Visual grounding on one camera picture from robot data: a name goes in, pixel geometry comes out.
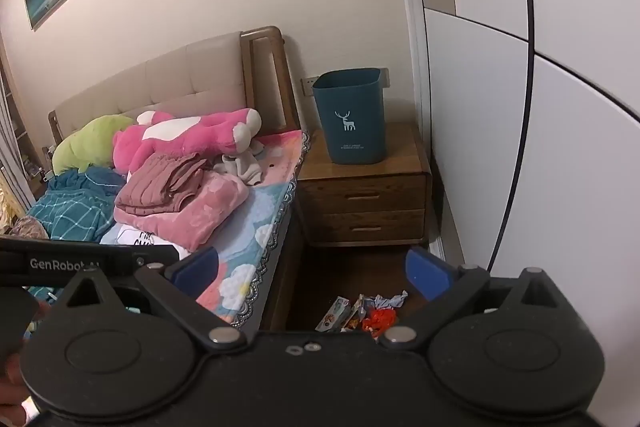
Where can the person's left hand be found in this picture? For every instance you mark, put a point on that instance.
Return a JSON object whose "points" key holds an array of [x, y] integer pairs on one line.
{"points": [[10, 402]]}

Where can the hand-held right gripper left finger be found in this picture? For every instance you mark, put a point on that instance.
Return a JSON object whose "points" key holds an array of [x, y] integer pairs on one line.
{"points": [[192, 268]]}

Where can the wooden nightstand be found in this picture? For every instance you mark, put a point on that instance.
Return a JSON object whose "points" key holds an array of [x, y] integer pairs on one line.
{"points": [[360, 167]]}

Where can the grey curtain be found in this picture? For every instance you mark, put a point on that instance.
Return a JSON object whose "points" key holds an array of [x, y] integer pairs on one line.
{"points": [[6, 122]]}

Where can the red wrapper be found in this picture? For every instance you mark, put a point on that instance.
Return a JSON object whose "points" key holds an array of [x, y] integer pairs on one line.
{"points": [[379, 322]]}

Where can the pink fleece blanket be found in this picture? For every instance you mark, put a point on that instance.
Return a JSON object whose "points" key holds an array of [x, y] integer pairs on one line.
{"points": [[210, 207]]}

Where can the white printed shirt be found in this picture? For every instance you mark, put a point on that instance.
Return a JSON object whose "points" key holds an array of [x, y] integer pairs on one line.
{"points": [[135, 239]]}

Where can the cloud printed bed sheet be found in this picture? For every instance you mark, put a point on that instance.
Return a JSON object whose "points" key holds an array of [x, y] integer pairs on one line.
{"points": [[270, 227]]}

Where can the grey white cloth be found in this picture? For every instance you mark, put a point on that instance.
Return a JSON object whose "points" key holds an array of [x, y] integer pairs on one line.
{"points": [[242, 167]]}

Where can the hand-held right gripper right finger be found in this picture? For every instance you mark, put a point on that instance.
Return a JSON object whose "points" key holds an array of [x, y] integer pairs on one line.
{"points": [[427, 274]]}

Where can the beige wall socket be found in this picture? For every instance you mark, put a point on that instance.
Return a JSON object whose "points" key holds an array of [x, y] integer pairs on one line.
{"points": [[309, 86]]}

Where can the green plush toy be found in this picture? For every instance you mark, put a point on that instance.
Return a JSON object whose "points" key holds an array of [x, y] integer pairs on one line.
{"points": [[85, 142]]}

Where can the wooden nightstand drawer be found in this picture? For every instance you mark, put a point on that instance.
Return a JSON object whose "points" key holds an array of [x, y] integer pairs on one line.
{"points": [[400, 189], [400, 227]]}

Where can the white tissue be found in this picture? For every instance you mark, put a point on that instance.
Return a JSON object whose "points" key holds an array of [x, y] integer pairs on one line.
{"points": [[390, 301]]}

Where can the folded mauve garment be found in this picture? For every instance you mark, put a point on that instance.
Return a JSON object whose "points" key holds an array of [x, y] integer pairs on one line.
{"points": [[160, 179]]}

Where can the brown patterned cloth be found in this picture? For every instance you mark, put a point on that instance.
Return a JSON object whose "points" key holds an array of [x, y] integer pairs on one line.
{"points": [[29, 228]]}

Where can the beige padded headboard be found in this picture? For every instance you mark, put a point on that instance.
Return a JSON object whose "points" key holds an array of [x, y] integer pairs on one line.
{"points": [[200, 72]]}

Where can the wooden bed frame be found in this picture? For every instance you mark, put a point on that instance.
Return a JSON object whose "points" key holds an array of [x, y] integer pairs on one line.
{"points": [[265, 72]]}

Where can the white beige wardrobe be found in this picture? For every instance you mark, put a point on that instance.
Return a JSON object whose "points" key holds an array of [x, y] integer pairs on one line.
{"points": [[550, 82]]}

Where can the pink plush toy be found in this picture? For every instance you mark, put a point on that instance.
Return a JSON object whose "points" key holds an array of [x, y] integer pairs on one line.
{"points": [[190, 132]]}

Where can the teal deer print trash bin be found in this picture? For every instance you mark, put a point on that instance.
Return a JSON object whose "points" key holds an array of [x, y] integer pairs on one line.
{"points": [[350, 117]]}

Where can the white green snack packet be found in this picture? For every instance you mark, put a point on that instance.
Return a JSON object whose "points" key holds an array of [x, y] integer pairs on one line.
{"points": [[332, 314]]}

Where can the teal checked blanket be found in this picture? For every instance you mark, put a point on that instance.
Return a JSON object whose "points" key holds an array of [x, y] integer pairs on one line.
{"points": [[70, 207]]}

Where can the colourful foil wrapper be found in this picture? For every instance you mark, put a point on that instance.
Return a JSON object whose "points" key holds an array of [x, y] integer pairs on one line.
{"points": [[357, 312]]}

